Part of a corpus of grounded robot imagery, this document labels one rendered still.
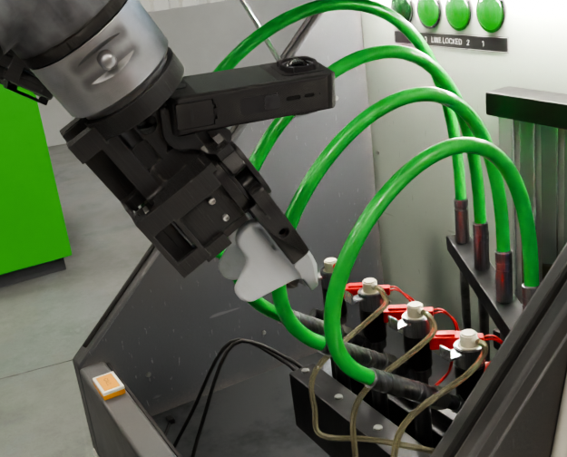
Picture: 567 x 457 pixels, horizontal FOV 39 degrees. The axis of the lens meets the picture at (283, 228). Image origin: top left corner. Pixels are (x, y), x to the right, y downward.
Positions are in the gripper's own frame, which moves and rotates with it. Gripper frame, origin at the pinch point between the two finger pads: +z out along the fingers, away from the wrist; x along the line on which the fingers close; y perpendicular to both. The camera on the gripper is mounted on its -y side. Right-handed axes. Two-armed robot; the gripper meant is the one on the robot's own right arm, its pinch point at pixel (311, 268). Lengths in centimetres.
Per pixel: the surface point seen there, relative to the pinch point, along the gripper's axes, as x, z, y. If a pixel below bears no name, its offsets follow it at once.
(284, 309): -9.4, 8.5, 3.6
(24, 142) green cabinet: -340, 84, 52
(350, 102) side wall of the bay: -62, 26, -25
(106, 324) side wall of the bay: -54, 24, 25
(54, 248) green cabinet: -334, 134, 77
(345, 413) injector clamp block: -17.5, 31.9, 6.0
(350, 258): -2.7, 3.7, -3.2
